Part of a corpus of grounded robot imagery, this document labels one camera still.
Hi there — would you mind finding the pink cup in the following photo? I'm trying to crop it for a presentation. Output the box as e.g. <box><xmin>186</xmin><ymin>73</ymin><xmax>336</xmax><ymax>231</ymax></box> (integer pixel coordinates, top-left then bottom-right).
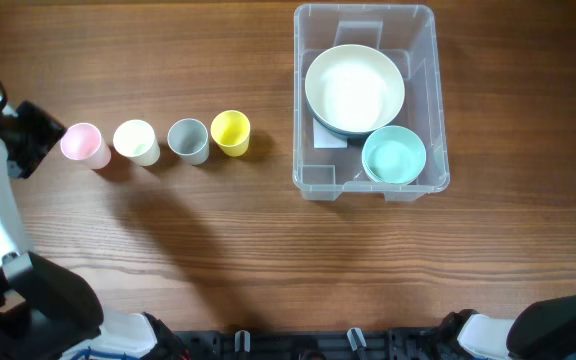
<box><xmin>60</xmin><ymin>123</ymin><xmax>111</xmax><ymax>170</ymax></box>

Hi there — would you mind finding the cream cup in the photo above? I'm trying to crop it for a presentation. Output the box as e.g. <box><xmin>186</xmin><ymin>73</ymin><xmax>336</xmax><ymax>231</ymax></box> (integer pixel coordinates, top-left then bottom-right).
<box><xmin>113</xmin><ymin>119</ymin><xmax>160</xmax><ymax>167</ymax></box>

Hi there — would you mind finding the grey cup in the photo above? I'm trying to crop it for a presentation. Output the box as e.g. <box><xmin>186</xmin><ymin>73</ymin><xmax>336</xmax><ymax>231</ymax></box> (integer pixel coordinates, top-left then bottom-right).
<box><xmin>167</xmin><ymin>118</ymin><xmax>209</xmax><ymax>165</ymax></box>

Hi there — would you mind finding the cream large bowl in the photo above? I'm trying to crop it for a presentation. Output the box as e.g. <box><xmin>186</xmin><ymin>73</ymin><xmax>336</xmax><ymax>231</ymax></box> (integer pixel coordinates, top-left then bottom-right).
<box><xmin>304</xmin><ymin>44</ymin><xmax>406</xmax><ymax>137</ymax></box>

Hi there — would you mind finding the dark blue large bowl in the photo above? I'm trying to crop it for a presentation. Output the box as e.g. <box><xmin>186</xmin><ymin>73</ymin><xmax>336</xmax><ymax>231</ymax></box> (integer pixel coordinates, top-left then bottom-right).
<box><xmin>306</xmin><ymin>101</ymin><xmax>382</xmax><ymax>138</ymax></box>

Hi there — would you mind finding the clear plastic storage bin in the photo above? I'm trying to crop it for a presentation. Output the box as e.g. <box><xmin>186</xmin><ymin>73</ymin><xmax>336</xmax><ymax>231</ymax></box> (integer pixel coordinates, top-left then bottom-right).
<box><xmin>292</xmin><ymin>4</ymin><xmax>450</xmax><ymax>201</ymax></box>

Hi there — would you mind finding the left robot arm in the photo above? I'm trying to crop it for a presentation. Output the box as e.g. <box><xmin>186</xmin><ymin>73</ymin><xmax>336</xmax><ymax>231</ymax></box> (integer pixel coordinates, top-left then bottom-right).
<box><xmin>0</xmin><ymin>81</ymin><xmax>184</xmax><ymax>359</ymax></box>

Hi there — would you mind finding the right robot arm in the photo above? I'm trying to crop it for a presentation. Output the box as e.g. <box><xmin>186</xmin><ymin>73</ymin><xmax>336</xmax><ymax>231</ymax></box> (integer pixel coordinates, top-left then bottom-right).
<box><xmin>432</xmin><ymin>295</ymin><xmax>576</xmax><ymax>360</ymax></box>

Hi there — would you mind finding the yellow cup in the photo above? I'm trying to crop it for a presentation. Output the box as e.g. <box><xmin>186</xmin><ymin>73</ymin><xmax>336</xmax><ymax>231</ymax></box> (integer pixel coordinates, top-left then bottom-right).
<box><xmin>210</xmin><ymin>110</ymin><xmax>251</xmax><ymax>157</ymax></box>

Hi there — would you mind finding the white paper label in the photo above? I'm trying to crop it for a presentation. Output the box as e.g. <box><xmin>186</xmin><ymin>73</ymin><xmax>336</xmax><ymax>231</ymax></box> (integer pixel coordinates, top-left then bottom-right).
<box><xmin>312</xmin><ymin>119</ymin><xmax>347</xmax><ymax>149</ymax></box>

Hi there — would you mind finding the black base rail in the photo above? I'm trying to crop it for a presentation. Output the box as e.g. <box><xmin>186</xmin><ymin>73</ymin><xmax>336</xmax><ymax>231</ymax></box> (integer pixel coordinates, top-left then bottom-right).
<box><xmin>176</xmin><ymin>328</ymin><xmax>471</xmax><ymax>360</ymax></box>

